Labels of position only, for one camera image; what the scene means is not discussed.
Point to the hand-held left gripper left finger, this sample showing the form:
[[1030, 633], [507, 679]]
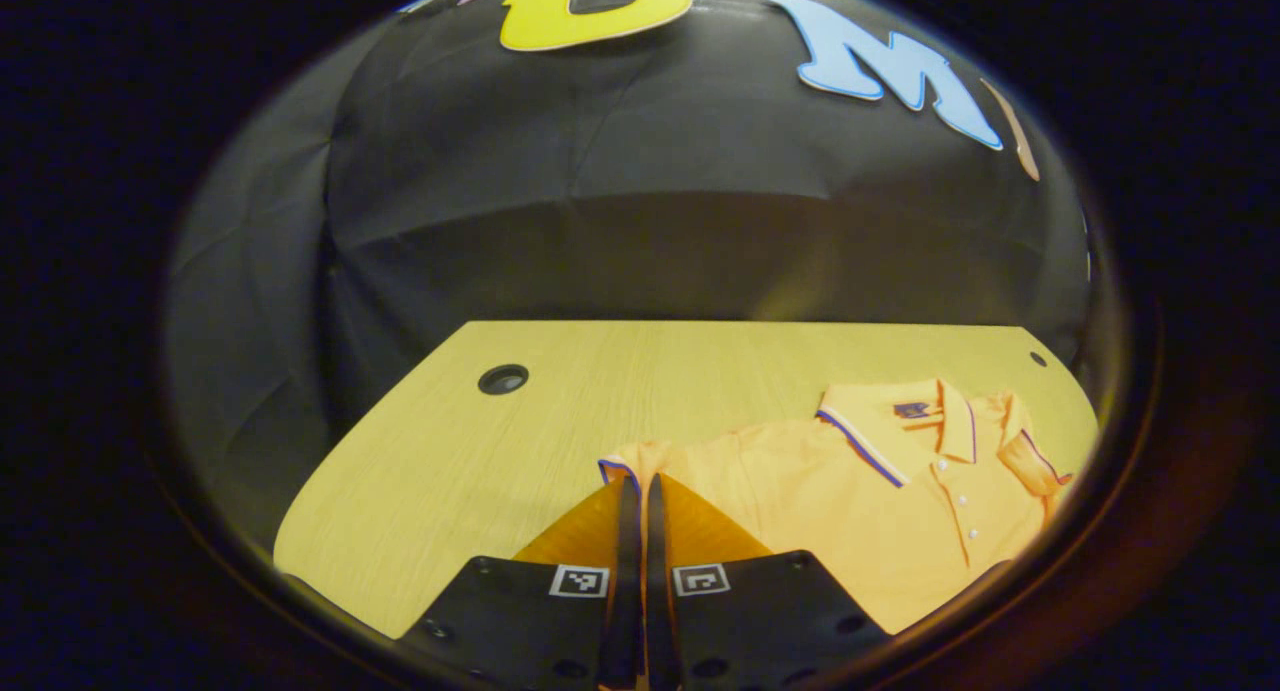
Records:
[[628, 591]]

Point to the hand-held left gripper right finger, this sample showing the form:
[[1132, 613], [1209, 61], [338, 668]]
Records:
[[655, 591]]

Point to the black backdrop cloth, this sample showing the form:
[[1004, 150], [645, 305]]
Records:
[[650, 211]]

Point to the orange T-shirt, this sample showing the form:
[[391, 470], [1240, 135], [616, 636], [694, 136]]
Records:
[[850, 511]]

